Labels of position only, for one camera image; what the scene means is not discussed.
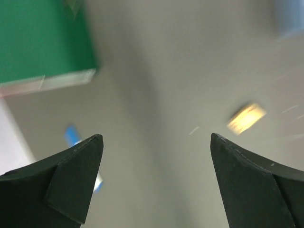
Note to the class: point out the light blue drawer box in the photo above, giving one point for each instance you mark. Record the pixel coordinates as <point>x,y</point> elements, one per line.
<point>289,17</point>

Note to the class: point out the green ring binder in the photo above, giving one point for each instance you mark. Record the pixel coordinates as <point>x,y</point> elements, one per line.
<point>44,45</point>

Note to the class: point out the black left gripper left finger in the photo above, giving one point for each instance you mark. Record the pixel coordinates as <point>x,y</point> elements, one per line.
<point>54,192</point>

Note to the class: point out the white marker blue cap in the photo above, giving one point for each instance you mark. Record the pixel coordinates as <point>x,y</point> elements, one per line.
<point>72,138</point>

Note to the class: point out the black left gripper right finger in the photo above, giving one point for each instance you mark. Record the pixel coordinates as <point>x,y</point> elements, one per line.
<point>256,192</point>

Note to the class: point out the small orange eraser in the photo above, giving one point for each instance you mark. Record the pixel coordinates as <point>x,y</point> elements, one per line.
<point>245,118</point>

